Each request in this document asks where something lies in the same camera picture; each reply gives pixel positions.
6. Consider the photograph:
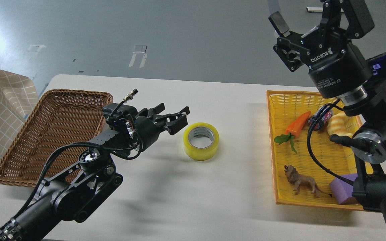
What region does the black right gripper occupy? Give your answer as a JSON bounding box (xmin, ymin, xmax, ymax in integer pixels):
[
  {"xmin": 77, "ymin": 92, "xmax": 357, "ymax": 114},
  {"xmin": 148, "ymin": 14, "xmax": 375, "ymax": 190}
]
[{"xmin": 268, "ymin": 0, "xmax": 375, "ymax": 99}]

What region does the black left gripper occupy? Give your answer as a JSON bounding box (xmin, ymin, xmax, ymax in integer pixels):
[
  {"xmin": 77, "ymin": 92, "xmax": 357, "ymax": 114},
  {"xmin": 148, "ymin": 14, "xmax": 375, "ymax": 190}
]
[{"xmin": 135, "ymin": 103, "xmax": 190, "ymax": 151}]

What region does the yellow tape roll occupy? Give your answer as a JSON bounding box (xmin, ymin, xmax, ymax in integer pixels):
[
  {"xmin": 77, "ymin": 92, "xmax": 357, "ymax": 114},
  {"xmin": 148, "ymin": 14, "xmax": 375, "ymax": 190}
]
[{"xmin": 183, "ymin": 123, "xmax": 219, "ymax": 161}]

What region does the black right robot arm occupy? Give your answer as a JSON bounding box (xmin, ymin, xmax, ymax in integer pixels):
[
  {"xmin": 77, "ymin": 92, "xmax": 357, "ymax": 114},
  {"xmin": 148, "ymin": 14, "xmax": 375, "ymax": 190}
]
[{"xmin": 269, "ymin": 0, "xmax": 386, "ymax": 223}]

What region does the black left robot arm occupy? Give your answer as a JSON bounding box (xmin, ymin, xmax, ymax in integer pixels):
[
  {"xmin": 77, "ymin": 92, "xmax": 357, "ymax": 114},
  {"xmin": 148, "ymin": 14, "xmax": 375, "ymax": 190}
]
[{"xmin": 0, "ymin": 89, "xmax": 190, "ymax": 241}]

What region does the white stand base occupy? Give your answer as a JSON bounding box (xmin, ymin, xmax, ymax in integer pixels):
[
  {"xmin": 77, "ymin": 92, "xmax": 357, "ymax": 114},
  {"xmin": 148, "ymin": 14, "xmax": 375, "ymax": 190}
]
[{"xmin": 306, "ymin": 7, "xmax": 323, "ymax": 13}]

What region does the small drink can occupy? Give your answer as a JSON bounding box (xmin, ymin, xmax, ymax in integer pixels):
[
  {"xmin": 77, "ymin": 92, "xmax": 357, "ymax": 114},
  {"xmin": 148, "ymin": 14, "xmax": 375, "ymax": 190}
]
[{"xmin": 307, "ymin": 106, "xmax": 334, "ymax": 131}]

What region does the toy croissant bread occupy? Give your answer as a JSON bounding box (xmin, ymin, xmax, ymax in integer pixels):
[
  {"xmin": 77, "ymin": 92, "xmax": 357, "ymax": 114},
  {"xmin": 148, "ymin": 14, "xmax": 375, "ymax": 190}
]
[{"xmin": 327, "ymin": 112, "xmax": 353, "ymax": 138}]

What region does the orange toy carrot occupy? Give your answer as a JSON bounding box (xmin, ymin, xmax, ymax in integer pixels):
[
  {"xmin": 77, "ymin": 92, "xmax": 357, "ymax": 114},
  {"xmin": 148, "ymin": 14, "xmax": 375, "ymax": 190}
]
[{"xmin": 273, "ymin": 111, "xmax": 311, "ymax": 154}]

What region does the brown wicker basket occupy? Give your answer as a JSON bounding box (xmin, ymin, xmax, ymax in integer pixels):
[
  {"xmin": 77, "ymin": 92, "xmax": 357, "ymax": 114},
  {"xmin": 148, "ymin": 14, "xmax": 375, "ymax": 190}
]
[{"xmin": 0, "ymin": 89, "xmax": 113, "ymax": 187}]

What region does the yellow plastic basket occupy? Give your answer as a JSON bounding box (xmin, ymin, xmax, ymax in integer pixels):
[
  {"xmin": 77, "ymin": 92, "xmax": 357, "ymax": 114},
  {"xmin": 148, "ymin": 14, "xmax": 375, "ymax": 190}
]
[{"xmin": 266, "ymin": 90, "xmax": 363, "ymax": 211}]

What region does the brown toy lion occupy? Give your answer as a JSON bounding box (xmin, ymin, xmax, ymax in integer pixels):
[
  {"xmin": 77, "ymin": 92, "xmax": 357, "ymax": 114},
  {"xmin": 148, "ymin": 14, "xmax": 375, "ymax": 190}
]
[{"xmin": 284, "ymin": 165, "xmax": 333, "ymax": 198}]

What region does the purple foam block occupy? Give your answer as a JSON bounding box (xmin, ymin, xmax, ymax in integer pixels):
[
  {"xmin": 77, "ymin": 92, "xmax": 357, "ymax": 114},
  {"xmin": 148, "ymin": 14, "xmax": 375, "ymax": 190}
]
[{"xmin": 329, "ymin": 178, "xmax": 358, "ymax": 205}]

